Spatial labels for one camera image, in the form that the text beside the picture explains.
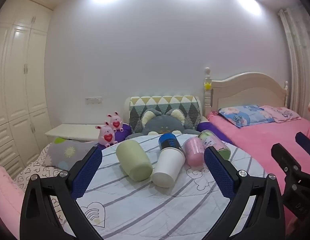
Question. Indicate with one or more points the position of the cream curtain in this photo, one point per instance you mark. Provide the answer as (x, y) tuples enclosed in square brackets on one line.
[(298, 67)]

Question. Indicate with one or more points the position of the pink cup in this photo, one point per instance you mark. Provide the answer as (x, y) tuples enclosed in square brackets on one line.
[(193, 152)]

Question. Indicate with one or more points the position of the purple pillow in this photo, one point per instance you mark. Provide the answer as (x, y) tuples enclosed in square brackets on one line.
[(123, 132)]

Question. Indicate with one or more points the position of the pink fleece blanket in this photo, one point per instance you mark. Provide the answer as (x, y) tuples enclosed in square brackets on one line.
[(5, 187)]

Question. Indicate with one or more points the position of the white cup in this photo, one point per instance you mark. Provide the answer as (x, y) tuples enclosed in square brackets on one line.
[(168, 167)]

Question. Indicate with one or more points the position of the pink cartoon pillow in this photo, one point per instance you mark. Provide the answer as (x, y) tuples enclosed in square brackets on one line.
[(282, 113)]

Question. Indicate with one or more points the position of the triangle patterned headboard cover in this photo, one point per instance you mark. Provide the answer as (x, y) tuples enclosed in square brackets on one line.
[(187, 107)]

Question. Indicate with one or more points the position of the white bedside table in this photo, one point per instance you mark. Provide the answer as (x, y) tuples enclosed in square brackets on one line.
[(72, 130)]

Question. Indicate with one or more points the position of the grey cat plush pillow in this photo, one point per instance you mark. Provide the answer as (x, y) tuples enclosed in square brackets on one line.
[(162, 123)]

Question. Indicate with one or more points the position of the heart print bed sheet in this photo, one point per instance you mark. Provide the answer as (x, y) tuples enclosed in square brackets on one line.
[(32, 172)]

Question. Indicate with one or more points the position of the small pink bunny plush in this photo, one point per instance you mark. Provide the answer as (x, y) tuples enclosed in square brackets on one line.
[(116, 122)]

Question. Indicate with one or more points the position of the white wall socket panel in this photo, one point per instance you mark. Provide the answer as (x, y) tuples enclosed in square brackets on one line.
[(93, 100)]

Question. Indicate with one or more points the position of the pink bed sheet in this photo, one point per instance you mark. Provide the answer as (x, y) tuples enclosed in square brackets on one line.
[(257, 140)]

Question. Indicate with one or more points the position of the cream wooden bed headboard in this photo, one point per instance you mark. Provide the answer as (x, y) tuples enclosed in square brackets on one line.
[(247, 90)]

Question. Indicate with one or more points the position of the grey flower pillow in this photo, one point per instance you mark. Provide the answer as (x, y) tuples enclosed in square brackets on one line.
[(70, 152)]

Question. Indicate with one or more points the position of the yellow star ornament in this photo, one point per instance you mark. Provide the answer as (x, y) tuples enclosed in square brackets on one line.
[(208, 85)]

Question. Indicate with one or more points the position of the clear cup with green lid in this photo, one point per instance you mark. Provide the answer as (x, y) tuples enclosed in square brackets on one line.
[(215, 142)]

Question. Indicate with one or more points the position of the white wardrobe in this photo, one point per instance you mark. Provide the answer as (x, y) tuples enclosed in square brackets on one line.
[(17, 80)]

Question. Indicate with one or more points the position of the large pink bunny plush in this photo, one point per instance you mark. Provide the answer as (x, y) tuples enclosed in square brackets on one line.
[(106, 136)]

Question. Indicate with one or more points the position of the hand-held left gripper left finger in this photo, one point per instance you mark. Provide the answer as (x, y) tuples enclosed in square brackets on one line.
[(86, 172)]

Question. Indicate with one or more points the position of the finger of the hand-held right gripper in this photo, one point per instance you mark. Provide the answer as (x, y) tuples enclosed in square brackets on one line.
[(284, 156), (304, 140)]

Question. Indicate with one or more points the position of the blue and black cup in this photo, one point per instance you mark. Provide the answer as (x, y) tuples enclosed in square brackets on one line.
[(170, 142)]

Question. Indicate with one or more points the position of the blue cartoon pillow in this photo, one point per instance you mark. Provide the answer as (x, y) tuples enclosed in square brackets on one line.
[(245, 115)]

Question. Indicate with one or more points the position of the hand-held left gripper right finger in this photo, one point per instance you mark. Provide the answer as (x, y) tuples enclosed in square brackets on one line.
[(220, 172)]

